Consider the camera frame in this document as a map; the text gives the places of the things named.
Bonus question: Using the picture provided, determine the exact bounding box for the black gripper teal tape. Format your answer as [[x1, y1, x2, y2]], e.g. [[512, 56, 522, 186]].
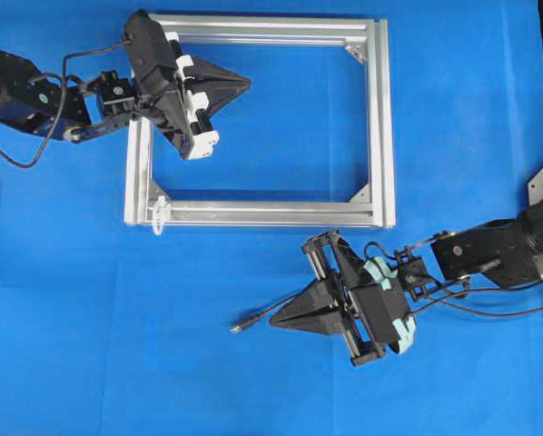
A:
[[269, 231, 416, 367]]

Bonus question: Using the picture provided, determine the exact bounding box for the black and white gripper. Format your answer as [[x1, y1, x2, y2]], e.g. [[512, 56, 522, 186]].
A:
[[123, 10, 252, 160]]

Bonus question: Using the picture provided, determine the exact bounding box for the black wire with plug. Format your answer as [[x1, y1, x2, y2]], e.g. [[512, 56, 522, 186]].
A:
[[231, 292, 543, 335]]

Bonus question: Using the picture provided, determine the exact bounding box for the black image-left robot arm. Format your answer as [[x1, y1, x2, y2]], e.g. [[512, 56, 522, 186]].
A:
[[0, 10, 252, 160]]

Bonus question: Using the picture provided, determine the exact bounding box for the black image-right robot arm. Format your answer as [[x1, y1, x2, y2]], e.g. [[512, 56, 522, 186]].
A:
[[270, 200, 543, 366]]

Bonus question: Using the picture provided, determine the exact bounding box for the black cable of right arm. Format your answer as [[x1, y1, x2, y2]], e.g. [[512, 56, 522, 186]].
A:
[[362, 241, 400, 273]]

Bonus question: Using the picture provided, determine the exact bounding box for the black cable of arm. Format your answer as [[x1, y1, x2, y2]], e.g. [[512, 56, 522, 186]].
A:
[[0, 40, 132, 170], [362, 241, 400, 273]]

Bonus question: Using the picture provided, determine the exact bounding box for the white string loop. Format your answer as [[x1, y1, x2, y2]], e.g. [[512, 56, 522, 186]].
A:
[[150, 195, 172, 237]]

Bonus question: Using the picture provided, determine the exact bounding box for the silver aluminium extrusion frame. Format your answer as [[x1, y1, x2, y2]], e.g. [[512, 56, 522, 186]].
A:
[[123, 14, 396, 233]]

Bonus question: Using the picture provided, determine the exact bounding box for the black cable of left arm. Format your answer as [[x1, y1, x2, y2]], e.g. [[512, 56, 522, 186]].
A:
[[0, 40, 132, 170]]

